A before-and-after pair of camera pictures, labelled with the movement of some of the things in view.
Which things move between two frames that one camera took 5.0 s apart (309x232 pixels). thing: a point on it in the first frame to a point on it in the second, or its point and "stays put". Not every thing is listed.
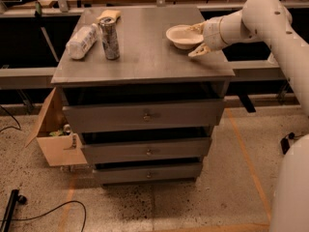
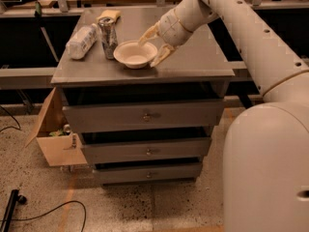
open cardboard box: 56,135 stays put
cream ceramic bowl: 182,38 to 134,54
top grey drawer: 124,115 stays put
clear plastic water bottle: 79,43 stays put
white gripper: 211,32 to 172,29
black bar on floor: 14,197 stays put
